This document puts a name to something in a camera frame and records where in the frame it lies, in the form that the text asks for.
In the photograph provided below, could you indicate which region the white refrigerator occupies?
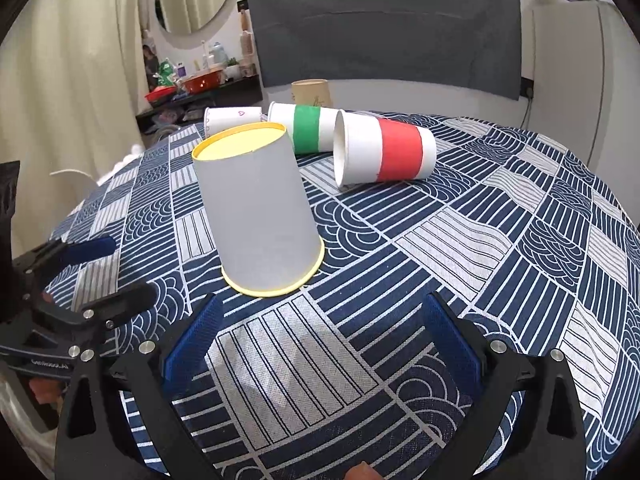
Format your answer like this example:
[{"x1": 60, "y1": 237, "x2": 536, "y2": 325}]
[{"x1": 520, "y1": 0, "x2": 635, "y2": 173}]

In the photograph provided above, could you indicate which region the blue patterned tablecloth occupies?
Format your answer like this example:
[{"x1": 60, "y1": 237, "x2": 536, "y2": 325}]
[{"x1": 37, "y1": 107, "x2": 640, "y2": 480}]

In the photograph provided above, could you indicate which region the red bowl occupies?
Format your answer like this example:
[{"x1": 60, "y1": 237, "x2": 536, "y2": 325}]
[{"x1": 181, "y1": 71, "x2": 224, "y2": 95}]

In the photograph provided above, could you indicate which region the dark grey cloth cover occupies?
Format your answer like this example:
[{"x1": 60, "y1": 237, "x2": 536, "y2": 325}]
[{"x1": 245, "y1": 0, "x2": 523, "y2": 103}]

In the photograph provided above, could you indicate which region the white cup with red band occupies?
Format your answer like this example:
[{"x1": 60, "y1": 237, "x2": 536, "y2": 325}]
[{"x1": 332, "y1": 109, "x2": 437, "y2": 192}]

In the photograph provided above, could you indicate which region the white cup with heart print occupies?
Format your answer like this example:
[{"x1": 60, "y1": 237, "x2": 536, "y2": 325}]
[{"x1": 202, "y1": 106, "x2": 265, "y2": 141}]

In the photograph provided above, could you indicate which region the person's left hand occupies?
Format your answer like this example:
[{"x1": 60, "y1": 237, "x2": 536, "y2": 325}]
[{"x1": 27, "y1": 377, "x2": 64, "y2": 406}]

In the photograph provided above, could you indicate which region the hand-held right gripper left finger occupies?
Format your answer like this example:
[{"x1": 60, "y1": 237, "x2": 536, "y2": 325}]
[{"x1": 55, "y1": 292, "x2": 225, "y2": 480}]

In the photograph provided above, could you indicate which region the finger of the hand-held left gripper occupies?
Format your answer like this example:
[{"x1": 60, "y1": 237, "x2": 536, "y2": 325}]
[
  {"x1": 30, "y1": 281, "x2": 159, "y2": 361},
  {"x1": 12, "y1": 236, "x2": 117, "y2": 286}
]

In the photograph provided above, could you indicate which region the grey cup with yellow rim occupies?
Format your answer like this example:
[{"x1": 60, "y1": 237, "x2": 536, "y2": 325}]
[{"x1": 191, "y1": 122, "x2": 326, "y2": 298}]

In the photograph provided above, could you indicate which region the cream curtain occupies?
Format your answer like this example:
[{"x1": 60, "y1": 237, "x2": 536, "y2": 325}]
[{"x1": 0, "y1": 0, "x2": 166, "y2": 221}]

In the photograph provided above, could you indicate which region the white cup with green band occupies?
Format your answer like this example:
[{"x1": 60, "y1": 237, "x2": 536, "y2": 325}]
[{"x1": 267, "y1": 101, "x2": 347, "y2": 156}]

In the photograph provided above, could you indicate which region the tall beige bottle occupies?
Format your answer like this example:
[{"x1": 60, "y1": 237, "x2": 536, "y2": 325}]
[{"x1": 239, "y1": 9, "x2": 254, "y2": 60}]

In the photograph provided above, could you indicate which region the black shelf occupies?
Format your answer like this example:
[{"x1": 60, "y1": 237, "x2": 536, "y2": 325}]
[{"x1": 136, "y1": 74, "x2": 264, "y2": 137}]

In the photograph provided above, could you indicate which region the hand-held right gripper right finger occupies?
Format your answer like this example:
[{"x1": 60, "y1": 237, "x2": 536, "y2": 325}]
[{"x1": 421, "y1": 291, "x2": 587, "y2": 480}]

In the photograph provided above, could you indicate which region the red basket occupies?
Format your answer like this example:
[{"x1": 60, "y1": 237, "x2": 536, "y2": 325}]
[{"x1": 145, "y1": 85, "x2": 179, "y2": 108}]

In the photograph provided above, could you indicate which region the beige paper cup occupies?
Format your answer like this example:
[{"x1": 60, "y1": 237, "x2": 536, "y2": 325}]
[{"x1": 291, "y1": 79, "x2": 332, "y2": 110}]

